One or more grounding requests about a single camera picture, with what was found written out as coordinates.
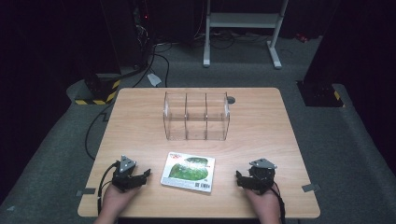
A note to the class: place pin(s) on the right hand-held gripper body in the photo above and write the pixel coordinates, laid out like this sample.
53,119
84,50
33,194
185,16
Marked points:
261,177

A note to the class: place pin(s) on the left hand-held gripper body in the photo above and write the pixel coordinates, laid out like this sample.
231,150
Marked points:
124,179

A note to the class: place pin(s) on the white book with green cover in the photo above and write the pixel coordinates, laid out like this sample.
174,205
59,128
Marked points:
188,171

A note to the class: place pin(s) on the clear acrylic divider rack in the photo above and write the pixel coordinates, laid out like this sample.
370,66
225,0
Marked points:
196,115

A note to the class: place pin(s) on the person's left hand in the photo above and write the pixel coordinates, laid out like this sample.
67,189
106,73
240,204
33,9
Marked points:
116,199

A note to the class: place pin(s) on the person's right hand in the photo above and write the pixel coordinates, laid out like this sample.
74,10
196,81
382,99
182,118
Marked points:
264,205

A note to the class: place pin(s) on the grey tape strip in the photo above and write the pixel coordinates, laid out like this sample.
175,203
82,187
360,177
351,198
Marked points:
86,192
310,187

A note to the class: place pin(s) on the grey round table grommet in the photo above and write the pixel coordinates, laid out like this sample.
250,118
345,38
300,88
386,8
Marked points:
231,100

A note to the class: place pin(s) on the black yellow striped stand base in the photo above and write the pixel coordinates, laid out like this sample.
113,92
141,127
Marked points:
99,90

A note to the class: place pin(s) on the white floor plug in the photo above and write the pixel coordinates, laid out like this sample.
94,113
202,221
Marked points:
154,80

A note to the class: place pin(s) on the small grey tape piece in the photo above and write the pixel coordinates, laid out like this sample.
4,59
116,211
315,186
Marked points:
11,208

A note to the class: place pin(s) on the dark equipment tower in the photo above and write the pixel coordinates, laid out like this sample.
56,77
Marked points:
130,31

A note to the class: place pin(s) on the small red object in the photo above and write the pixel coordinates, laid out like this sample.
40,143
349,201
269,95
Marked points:
301,38

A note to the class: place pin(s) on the white metal stand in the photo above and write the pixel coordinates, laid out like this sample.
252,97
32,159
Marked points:
243,20

